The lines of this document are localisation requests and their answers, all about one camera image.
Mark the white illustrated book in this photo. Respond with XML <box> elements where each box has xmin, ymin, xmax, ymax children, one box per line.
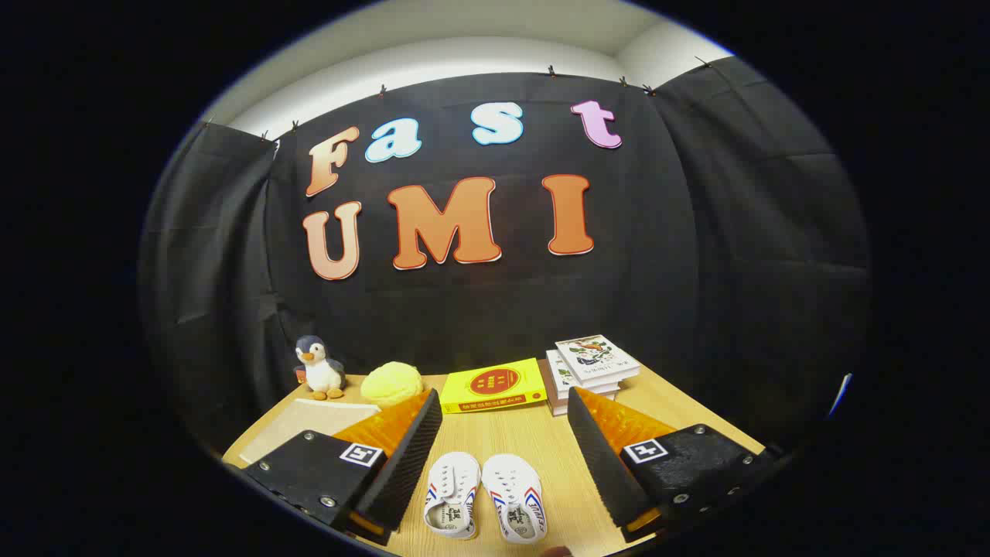
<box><xmin>546</xmin><ymin>350</ymin><xmax>623</xmax><ymax>397</ymax></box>
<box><xmin>549</xmin><ymin>379</ymin><xmax>620</xmax><ymax>417</ymax></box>
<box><xmin>555</xmin><ymin>334</ymin><xmax>641</xmax><ymax>385</ymax></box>

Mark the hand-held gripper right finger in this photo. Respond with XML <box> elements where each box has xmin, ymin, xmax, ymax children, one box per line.
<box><xmin>567</xmin><ymin>387</ymin><xmax>774</xmax><ymax>542</ymax></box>

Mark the yellow bun plush toy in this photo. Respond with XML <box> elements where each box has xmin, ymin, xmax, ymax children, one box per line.
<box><xmin>360</xmin><ymin>361</ymin><xmax>424</xmax><ymax>409</ymax></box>

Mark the beige fabric storage box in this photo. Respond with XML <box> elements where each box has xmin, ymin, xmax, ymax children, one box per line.
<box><xmin>238</xmin><ymin>398</ymin><xmax>381</xmax><ymax>466</ymax></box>

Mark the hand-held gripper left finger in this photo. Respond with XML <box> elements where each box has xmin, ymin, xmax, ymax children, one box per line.
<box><xmin>241</xmin><ymin>388</ymin><xmax>443</xmax><ymax>546</ymax></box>

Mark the white canvas shoe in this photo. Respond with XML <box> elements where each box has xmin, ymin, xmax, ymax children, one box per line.
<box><xmin>481</xmin><ymin>453</ymin><xmax>548</xmax><ymax>545</ymax></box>
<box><xmin>423</xmin><ymin>452</ymin><xmax>482</xmax><ymax>540</ymax></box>

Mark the penguin plush toy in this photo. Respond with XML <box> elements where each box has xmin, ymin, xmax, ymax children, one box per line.
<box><xmin>294</xmin><ymin>334</ymin><xmax>347</xmax><ymax>401</ymax></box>

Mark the yellow book red label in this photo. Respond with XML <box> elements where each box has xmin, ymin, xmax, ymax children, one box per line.
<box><xmin>439</xmin><ymin>357</ymin><xmax>548</xmax><ymax>415</ymax></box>

